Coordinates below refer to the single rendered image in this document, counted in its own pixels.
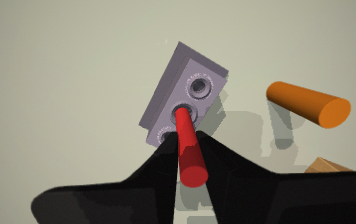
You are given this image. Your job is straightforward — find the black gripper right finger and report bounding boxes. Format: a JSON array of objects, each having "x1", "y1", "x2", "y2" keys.
[{"x1": 196, "y1": 131, "x2": 356, "y2": 224}]

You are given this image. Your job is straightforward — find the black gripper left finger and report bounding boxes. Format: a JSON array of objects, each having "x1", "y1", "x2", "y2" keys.
[{"x1": 31, "y1": 131, "x2": 178, "y2": 224}]

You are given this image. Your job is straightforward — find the orange cylinder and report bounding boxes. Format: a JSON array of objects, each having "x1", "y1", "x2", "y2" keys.
[{"x1": 266, "y1": 81, "x2": 351, "y2": 129}]

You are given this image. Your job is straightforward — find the red peg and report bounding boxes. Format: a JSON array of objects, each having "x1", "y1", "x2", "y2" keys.
[{"x1": 175, "y1": 108, "x2": 208, "y2": 188}]

